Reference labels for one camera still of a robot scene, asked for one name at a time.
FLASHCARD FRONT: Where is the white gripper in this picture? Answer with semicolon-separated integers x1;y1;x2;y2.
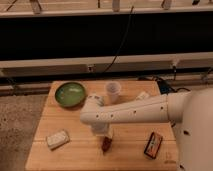
91;124;114;138

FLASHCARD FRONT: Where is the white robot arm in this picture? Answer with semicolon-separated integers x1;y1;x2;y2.
80;88;213;171

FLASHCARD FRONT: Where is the green ceramic bowl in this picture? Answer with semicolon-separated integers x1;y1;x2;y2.
55;82;86;107

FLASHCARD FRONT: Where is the wooden board table top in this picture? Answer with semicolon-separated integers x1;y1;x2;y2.
25;81;178;171

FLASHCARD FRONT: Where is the white sponge block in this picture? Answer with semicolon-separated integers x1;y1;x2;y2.
46;130;70;150

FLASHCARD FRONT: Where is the white plastic bottle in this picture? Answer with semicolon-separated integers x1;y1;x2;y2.
136;91;150;100

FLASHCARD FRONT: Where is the black hanging cable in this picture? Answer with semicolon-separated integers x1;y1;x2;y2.
101;4;135;74

